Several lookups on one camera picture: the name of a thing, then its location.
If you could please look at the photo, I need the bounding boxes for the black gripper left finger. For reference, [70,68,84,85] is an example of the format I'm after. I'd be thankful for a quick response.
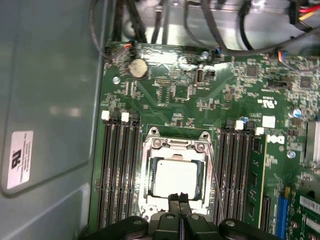
[79,192,181,240]

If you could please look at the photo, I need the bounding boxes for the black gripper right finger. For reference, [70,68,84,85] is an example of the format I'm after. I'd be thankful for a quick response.
[179,191,285,240]

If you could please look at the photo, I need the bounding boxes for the wire locking lever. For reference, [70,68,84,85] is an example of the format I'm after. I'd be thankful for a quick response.
[207,147,226,222]

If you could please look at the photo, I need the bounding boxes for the CPU with silver top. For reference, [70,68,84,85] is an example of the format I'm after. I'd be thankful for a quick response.
[148,156,207,201]

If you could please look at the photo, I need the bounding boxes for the metal socket cover frame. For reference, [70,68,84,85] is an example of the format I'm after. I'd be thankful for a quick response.
[142,137,215,216]

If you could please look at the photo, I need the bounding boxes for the black RAM slot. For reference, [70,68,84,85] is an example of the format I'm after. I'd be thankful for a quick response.
[108,111,122,226]
[97,109,112,227]
[117,111,132,223]
[127,113,143,221]
[216,119,230,223]
[237,122,252,223]
[226,119,241,223]

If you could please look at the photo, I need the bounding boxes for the black expansion slot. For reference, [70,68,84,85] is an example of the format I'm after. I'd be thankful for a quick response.
[261,194,273,232]

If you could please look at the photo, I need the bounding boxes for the blue expansion slot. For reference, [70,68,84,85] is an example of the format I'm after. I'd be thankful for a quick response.
[274,194,291,240]

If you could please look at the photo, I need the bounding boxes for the CPU socket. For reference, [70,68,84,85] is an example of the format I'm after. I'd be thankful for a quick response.
[139,126,216,221]

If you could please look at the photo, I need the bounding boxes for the green RAM stick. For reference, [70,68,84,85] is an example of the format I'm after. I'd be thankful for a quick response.
[246,133,269,227]

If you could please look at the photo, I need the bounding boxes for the grey metal PC case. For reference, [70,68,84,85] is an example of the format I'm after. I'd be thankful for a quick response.
[0,0,320,240]

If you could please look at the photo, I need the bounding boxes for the green motherboard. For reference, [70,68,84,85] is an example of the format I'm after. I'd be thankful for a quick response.
[87,41,320,240]

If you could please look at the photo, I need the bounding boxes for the silver chipset heatsink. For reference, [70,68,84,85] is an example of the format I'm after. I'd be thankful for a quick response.
[306,119,320,163]

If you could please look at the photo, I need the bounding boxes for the white label sticker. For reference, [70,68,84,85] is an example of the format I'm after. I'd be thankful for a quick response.
[6,130,35,190]

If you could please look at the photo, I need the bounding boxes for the silver coin cell battery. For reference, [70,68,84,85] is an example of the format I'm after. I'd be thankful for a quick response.
[128,57,149,80]

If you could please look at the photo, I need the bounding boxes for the grey insulating plastic sheet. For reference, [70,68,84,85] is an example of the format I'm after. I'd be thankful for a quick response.
[0,29,100,198]

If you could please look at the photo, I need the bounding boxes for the thin black braided cable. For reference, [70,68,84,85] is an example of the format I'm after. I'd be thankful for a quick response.
[88,0,133,61]

